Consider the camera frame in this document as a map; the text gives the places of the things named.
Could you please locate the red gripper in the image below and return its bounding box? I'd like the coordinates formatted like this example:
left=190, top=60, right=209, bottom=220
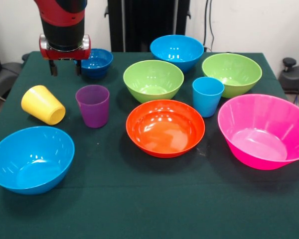
left=38, top=33, right=92, bottom=77

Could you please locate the yellow cup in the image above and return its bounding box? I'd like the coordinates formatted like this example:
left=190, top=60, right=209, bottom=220
left=20, top=85, right=67, bottom=126

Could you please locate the purple cup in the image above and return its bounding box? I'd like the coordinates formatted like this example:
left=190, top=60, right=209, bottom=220
left=75, top=84, right=111, bottom=129

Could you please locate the light blue bowl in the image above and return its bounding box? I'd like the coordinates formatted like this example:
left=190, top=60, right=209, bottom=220
left=149, top=34, right=205, bottom=74
left=0, top=125, right=76, bottom=196

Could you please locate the orange bowl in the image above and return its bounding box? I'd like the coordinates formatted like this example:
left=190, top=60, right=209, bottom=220
left=125, top=99, right=206, bottom=159

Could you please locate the small dark blue bowl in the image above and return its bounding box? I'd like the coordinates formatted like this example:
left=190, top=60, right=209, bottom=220
left=74, top=48, right=114, bottom=80

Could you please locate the green bowl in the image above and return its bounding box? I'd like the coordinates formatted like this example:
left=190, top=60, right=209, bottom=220
left=201, top=53, right=263, bottom=99
left=123, top=59, right=184, bottom=104

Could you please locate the light blue cup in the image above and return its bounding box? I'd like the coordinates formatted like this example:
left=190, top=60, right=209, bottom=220
left=192, top=77, right=225, bottom=118

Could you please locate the dark green table cloth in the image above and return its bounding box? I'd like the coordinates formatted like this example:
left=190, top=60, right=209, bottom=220
left=0, top=51, right=299, bottom=239

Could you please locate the pink bowl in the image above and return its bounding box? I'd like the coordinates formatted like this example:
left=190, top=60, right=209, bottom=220
left=217, top=94, right=299, bottom=171

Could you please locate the black pedestal leg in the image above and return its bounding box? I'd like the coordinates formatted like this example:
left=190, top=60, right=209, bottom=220
left=0, top=62, right=23, bottom=100
left=278, top=57, right=299, bottom=94

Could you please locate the black wall cable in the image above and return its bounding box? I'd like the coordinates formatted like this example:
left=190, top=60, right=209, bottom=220
left=203, top=0, right=215, bottom=52

